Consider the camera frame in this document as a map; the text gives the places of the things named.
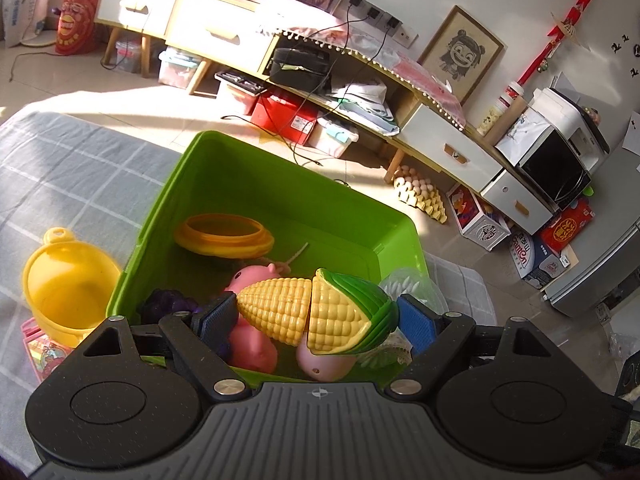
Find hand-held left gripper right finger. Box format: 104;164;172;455
385;294;561;397

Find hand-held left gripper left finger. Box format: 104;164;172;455
75;294;247;403

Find clear cotton swab jar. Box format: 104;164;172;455
379;267;448;321

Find pink pig toy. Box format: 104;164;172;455
223;262;288;373

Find purple toy grapes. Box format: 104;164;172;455
137;288;201;326

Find yellow plastic ring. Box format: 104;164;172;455
173;213;275;259

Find yellow toy corn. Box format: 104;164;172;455
236;268;399;357

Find pink capsule egg toy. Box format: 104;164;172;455
296;342;358;381

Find green plastic box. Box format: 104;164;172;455
106;131;431;391

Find white and red carton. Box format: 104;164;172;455
446;183;511;251

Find yellow egg tray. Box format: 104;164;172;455
392;165;448;223

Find blue and white carton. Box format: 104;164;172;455
510;232;576;288

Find yellow toy pot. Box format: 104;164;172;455
22;227;123;348

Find red gift packet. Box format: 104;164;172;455
540;199;596;256

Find pink toy card box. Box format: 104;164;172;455
21;317;71;386

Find clear storage box with lid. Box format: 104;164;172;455
307;117;360;158

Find grey refrigerator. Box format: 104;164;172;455
545;110;640;318

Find white microwave oven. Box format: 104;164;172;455
495;87;611;211

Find pile of folded clothes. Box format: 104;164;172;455
332;80;401;136

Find white bottle with red cap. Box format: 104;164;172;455
477;82;523;136

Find pink lace-edged cloth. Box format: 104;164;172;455
257;0;468;126

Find black bag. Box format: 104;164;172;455
269;47;331;93

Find framed cartoon picture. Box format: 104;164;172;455
417;6;505;106

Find small clear storage box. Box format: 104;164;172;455
116;37;143;73

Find wooden cabinet with white drawers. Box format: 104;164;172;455
95;0;556;221

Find red printed bag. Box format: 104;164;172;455
54;0;103;56

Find red hanging ornament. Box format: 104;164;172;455
517;0;613;86

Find white plastic bag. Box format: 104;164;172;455
2;0;53;48

